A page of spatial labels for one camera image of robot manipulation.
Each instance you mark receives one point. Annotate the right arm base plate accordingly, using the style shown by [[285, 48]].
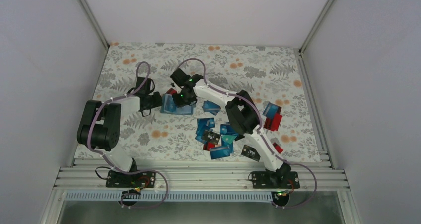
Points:
[[268, 180]]

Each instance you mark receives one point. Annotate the grey cable duct front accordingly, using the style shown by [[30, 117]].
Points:
[[172, 196]]

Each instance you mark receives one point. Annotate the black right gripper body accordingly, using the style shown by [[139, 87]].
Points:
[[183, 100]]

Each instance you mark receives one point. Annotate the blue card stack upper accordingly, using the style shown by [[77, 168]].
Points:
[[211, 107]]

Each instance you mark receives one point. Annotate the black visa card centre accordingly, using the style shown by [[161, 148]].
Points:
[[210, 136]]

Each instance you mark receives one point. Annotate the aluminium frame post right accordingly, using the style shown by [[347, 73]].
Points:
[[316, 25]]

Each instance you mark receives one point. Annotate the red card black stripe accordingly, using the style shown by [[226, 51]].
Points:
[[278, 148]]

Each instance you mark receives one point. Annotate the blue card far right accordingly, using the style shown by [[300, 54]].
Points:
[[271, 110]]

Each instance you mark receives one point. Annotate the black visa card right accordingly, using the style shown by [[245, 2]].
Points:
[[250, 152]]

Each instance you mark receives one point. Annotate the teal leather card holder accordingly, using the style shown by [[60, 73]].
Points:
[[185, 110]]

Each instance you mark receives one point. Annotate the floral patterned table mat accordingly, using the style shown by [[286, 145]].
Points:
[[268, 74]]

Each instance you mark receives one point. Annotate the red card far right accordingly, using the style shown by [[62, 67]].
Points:
[[273, 123]]

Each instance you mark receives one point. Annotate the aluminium rail base front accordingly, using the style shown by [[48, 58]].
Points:
[[203, 175]]

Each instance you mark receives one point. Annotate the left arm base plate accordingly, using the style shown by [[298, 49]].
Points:
[[119, 180]]

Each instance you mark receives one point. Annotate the blue card middle right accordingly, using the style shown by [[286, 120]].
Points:
[[227, 129]]

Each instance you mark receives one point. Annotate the black visa card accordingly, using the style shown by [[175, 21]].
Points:
[[210, 136], [250, 152]]

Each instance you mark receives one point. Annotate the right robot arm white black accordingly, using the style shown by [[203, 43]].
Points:
[[242, 114]]

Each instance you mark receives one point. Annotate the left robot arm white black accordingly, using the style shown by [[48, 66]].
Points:
[[99, 128]]

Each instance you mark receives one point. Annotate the aluminium frame post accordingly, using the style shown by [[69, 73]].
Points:
[[316, 25], [93, 21]]

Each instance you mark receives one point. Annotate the teal card centre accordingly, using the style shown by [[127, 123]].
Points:
[[227, 140]]

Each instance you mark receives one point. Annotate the red card upper left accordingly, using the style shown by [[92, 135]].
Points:
[[171, 91]]

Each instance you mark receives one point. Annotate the aluminium frame post left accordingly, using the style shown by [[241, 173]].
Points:
[[93, 21]]

